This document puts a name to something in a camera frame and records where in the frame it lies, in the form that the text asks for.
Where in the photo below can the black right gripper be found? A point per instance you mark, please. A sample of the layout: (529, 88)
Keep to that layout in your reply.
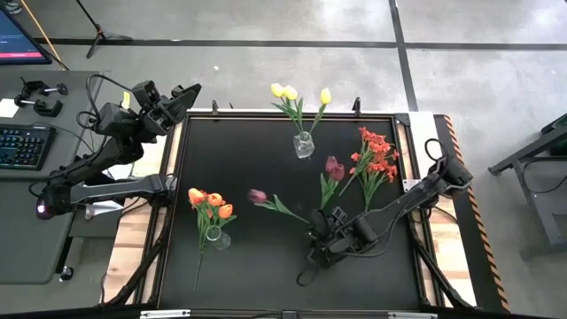
(341, 243)

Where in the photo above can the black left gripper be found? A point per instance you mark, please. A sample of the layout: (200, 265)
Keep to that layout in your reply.
(157, 117)

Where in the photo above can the purple tulip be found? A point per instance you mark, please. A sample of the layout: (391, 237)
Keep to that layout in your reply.
(331, 163)
(257, 196)
(338, 173)

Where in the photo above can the yellow tulip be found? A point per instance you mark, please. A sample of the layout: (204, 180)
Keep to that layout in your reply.
(290, 92)
(325, 95)
(277, 89)

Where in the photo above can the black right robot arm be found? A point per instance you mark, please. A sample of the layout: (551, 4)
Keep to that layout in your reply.
(398, 208)

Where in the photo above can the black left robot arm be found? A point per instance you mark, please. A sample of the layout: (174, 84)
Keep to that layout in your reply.
(111, 190)

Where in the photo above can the cut crystal glass vase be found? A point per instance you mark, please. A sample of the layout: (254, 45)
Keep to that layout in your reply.
(303, 147)

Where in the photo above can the clear smooth glass vase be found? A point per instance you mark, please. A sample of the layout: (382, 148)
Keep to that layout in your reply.
(221, 241)

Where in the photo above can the black tripod stand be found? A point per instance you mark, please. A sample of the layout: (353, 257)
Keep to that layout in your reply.
(101, 33)

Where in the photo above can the black C-clamp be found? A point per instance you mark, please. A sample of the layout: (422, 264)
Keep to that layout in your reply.
(48, 110)
(62, 89)

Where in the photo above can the black platform with hazard stripe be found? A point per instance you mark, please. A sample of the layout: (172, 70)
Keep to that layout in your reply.
(465, 248)

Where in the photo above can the white paper sheet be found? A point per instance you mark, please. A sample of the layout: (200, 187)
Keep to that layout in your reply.
(104, 208)

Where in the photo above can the yellow rod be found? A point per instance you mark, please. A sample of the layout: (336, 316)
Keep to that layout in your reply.
(44, 35)

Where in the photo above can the backlit computer keyboard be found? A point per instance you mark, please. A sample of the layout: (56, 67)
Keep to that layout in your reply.
(22, 146)

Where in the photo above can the dark blue monitor screen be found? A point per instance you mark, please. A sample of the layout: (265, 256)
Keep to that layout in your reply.
(17, 40)

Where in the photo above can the white paper note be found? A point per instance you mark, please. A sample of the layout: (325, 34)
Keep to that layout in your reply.
(6, 107)

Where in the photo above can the black computer mouse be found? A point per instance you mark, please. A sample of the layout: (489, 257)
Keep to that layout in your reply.
(41, 209)

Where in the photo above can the grey metal cart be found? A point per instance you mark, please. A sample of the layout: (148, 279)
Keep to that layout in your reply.
(545, 208)

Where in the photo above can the grey side desk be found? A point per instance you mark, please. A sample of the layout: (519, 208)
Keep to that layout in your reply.
(26, 239)

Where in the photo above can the black table frame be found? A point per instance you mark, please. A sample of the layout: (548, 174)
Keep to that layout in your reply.
(199, 116)

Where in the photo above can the black mount bracket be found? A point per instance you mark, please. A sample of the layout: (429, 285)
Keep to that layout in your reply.
(356, 106)
(215, 108)

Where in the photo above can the silver metal bracket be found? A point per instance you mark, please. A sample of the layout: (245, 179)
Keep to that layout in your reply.
(164, 313)
(412, 315)

